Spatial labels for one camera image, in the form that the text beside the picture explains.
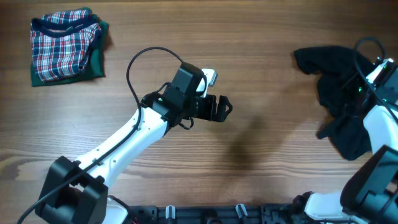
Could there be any black t-shirt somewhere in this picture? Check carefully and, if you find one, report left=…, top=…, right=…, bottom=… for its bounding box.
left=293, top=45, right=376, bottom=161

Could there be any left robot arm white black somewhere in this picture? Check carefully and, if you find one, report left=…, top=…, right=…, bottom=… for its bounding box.
left=34, top=62, right=232, bottom=224

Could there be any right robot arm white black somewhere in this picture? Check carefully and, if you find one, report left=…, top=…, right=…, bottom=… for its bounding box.
left=292, top=58, right=397, bottom=223

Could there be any green folded shirt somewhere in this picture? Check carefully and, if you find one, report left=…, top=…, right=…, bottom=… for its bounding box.
left=30, top=7, right=110, bottom=88

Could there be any plaid folded shirt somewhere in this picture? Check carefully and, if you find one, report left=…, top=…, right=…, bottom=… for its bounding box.
left=30, top=9, right=102, bottom=82

